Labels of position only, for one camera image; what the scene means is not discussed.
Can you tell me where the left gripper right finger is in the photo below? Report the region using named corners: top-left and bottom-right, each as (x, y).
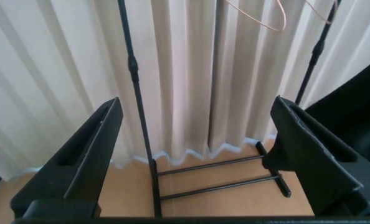
top-left (270, 95), bottom-right (370, 216)

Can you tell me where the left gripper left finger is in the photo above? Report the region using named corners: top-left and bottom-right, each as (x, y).
top-left (10, 96), bottom-right (124, 218)

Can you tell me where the black clothes rack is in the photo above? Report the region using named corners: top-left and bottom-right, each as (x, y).
top-left (118, 0), bottom-right (341, 218)

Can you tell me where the beige curtain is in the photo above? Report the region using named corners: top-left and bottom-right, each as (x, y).
top-left (0, 0), bottom-right (370, 181)

